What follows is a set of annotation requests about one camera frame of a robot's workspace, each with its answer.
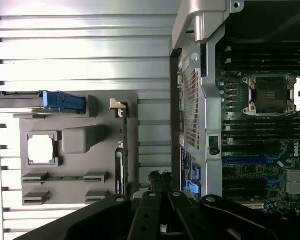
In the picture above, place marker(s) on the black RAM slot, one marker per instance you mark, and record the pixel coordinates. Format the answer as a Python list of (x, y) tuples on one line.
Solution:
[(262, 135), (265, 61), (265, 48), (262, 123)]

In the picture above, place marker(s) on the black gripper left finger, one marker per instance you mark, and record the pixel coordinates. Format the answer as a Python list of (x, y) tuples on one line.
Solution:
[(147, 215)]

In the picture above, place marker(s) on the open grey PC case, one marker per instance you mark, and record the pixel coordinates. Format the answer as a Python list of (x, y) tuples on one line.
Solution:
[(211, 105)]

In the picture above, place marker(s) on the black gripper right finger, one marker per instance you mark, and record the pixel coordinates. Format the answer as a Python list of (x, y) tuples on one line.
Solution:
[(180, 212)]

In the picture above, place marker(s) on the silver chipset heatsink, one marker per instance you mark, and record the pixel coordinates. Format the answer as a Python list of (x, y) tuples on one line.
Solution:
[(298, 182)]

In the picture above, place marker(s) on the blue expansion slot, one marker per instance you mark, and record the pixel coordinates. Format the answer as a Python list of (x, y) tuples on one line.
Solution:
[(243, 160)]

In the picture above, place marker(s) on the silver CPU chip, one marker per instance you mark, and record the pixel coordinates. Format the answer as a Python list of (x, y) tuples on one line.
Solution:
[(40, 149)]

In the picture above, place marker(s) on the CPU socket with metal frame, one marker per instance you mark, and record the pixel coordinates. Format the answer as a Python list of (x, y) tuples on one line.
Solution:
[(271, 95)]

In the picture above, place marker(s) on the grey parts rack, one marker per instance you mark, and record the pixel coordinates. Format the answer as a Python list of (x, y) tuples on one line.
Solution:
[(90, 160)]

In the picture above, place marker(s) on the dark green Dell motherboard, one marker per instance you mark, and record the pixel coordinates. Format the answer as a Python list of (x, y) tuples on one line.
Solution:
[(252, 150)]

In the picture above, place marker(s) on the blue card retention latch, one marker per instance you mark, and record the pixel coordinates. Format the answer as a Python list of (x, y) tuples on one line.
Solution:
[(197, 171), (193, 187)]

